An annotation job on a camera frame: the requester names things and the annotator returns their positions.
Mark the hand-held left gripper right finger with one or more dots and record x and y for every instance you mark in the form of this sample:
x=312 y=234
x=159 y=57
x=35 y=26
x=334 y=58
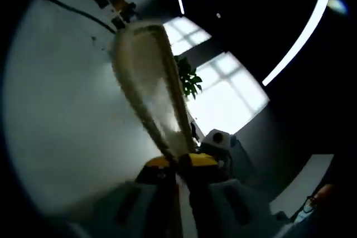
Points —
x=212 y=207

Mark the green potted plant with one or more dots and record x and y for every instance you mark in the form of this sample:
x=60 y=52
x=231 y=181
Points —
x=191 y=79

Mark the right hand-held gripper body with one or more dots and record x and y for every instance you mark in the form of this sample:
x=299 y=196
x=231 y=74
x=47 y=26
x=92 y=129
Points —
x=223 y=147

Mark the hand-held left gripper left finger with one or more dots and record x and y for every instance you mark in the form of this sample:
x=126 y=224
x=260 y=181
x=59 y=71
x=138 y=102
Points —
x=125 y=210

